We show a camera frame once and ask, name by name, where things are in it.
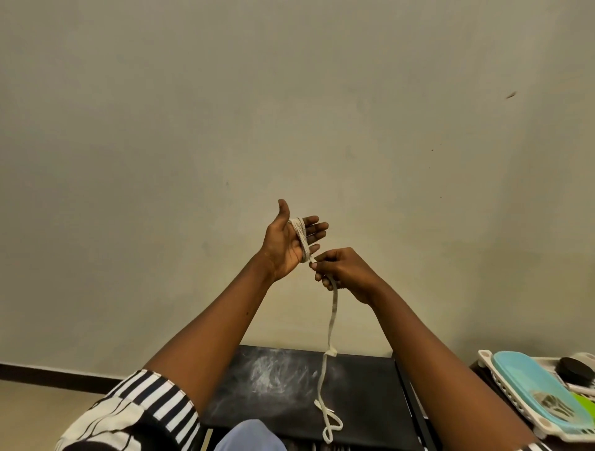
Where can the person's left hand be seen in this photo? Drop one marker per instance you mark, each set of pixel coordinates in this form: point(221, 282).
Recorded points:
point(281, 246)

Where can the person's right hand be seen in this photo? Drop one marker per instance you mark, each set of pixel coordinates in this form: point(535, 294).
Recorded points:
point(351, 274)

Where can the person's left middle finger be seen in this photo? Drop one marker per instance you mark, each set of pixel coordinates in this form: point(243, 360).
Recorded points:
point(318, 227)

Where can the person's left thumb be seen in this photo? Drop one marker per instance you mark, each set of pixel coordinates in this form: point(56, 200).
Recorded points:
point(281, 213)

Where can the person's left little finger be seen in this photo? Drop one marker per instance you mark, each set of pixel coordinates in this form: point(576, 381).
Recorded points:
point(314, 248)

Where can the person's right thumb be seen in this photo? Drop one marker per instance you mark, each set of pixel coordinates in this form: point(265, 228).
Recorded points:
point(331, 254)

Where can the person's left forearm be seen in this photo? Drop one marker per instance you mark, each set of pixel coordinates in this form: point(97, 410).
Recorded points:
point(218, 325)

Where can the person's right forearm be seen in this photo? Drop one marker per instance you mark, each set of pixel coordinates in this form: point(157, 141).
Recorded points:
point(441, 367)

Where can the pale blue trouser leg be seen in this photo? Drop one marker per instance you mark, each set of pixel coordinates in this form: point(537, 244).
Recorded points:
point(251, 436)

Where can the light blue plastic tray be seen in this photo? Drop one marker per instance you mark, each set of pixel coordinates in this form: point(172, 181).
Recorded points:
point(530, 381)

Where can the white plastic basket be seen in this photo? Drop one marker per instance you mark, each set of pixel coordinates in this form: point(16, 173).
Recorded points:
point(511, 409)

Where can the black white striped sleeve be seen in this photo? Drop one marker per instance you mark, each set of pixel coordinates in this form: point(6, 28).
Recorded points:
point(139, 409)

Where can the black round lid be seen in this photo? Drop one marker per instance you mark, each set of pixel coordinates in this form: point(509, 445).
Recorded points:
point(574, 371)

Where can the dark skirting board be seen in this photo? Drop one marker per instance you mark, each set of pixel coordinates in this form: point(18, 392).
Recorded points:
point(55, 377)

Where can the green plastic item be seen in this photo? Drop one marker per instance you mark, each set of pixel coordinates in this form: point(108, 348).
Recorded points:
point(586, 404)

